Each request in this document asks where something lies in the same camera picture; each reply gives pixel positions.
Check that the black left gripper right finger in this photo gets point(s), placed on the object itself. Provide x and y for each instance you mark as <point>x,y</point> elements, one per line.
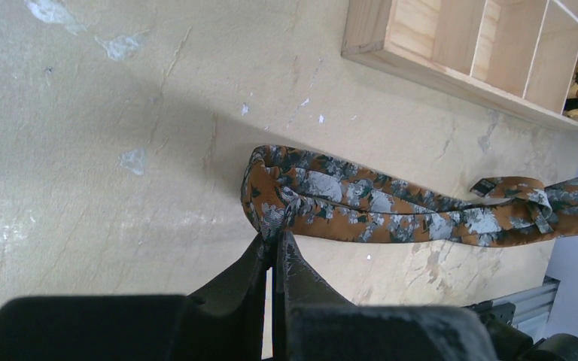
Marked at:
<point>310,320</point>

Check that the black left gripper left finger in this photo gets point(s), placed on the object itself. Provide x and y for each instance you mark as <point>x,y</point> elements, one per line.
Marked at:
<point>223,319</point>

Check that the brown floral tie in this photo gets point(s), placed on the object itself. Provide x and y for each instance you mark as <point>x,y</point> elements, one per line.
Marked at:
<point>316,195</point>

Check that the wooden compartment tray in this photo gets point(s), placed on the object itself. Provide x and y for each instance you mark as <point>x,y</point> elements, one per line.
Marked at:
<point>517,57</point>

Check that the aluminium frame rail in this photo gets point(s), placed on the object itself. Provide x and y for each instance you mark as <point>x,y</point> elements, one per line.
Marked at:
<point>527,311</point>

